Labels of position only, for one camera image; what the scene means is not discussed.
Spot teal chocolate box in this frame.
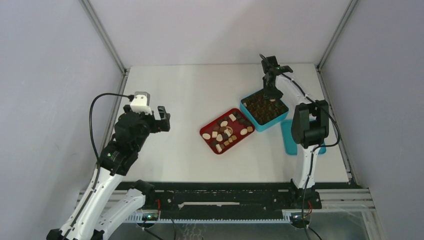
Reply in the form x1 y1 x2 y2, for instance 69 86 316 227
239 89 289 132

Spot red chocolate tray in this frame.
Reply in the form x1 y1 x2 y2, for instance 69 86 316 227
199 108 256 155

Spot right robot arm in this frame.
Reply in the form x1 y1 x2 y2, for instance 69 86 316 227
260 55 330 208

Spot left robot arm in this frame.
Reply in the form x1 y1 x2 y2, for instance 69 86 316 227
46 105 171 240

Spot teal box lid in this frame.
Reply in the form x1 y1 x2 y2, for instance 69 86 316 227
280 119 327 157

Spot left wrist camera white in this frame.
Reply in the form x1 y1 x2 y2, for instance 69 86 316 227
130 91 153 115

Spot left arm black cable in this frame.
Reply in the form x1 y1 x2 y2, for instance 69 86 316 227
59 92 135 240

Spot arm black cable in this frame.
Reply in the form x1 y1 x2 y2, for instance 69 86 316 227
284 72 341 240
59 92 135 240

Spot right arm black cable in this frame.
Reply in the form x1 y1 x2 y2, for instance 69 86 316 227
284 72 341 240

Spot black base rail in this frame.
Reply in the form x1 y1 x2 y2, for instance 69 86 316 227
142 182 322 221

